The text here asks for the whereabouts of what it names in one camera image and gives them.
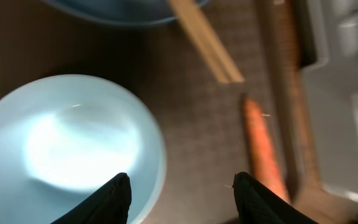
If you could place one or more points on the light blue bowl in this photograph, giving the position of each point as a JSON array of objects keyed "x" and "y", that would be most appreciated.
[{"x": 62, "y": 138}]

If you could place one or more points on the wooden chopstick left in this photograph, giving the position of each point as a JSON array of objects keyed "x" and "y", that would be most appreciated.
[{"x": 182, "y": 9}]

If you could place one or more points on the wooden chopstick right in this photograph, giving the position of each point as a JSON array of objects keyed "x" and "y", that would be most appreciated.
[{"x": 214, "y": 44}]

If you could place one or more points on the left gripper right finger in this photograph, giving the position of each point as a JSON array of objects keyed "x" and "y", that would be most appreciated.
[{"x": 256, "y": 204}]

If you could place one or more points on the dark blue plate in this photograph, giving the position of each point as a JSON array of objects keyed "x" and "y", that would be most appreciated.
[{"x": 124, "y": 13}]

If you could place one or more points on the grey dishwasher rack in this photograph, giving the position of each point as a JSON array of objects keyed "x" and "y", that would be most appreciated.
[{"x": 331, "y": 89}]

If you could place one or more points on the wooden chopstick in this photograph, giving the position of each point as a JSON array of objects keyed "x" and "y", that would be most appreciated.
[
  {"x": 182, "y": 9},
  {"x": 214, "y": 44}
]

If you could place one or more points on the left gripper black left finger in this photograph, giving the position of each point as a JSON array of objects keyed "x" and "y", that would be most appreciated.
[{"x": 108, "y": 205}]

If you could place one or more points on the brown serving tray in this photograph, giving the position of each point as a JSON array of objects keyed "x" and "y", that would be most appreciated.
[{"x": 201, "y": 119}]

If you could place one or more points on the orange carrot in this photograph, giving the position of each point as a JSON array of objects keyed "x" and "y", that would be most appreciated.
[{"x": 264, "y": 162}]

